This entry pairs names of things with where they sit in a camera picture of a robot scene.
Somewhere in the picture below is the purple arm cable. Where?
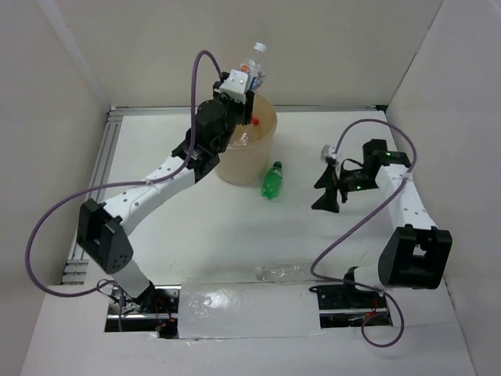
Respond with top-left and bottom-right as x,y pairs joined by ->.
24,49 -> 232,332
309,118 -> 419,349

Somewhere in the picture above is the long red label bottle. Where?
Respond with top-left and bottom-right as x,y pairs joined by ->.
233,117 -> 261,146

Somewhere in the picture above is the beige plastic bin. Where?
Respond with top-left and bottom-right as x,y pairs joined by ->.
216,93 -> 277,185

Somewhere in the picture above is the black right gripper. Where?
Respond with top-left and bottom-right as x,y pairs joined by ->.
312,163 -> 379,213

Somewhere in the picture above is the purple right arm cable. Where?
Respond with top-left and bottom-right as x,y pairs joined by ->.
309,118 -> 419,349

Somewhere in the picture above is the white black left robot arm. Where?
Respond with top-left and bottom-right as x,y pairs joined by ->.
77,88 -> 254,313

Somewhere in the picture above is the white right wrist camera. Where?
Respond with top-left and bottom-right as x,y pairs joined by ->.
320,145 -> 337,164

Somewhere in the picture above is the clear bottle blue label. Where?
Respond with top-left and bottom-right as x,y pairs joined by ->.
239,42 -> 267,92

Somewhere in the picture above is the white foil cover sheet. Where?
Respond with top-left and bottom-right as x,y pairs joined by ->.
178,281 -> 323,339

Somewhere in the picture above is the crushed clear bottle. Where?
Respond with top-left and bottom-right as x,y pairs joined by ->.
254,262 -> 315,283

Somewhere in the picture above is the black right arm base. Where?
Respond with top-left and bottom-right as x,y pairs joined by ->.
308,284 -> 392,329

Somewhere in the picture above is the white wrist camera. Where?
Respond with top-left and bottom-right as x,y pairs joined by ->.
218,70 -> 250,103
320,145 -> 337,164

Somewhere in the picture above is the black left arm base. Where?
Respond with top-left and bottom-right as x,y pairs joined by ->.
102,285 -> 181,339

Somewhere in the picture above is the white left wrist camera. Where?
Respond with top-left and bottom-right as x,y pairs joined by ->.
218,70 -> 250,103

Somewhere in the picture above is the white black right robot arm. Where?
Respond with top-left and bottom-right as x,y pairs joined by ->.
312,139 -> 452,307

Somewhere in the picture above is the green plastic bottle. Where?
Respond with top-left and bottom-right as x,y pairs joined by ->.
261,161 -> 283,200

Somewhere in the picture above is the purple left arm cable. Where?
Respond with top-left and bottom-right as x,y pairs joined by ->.
24,49 -> 232,332

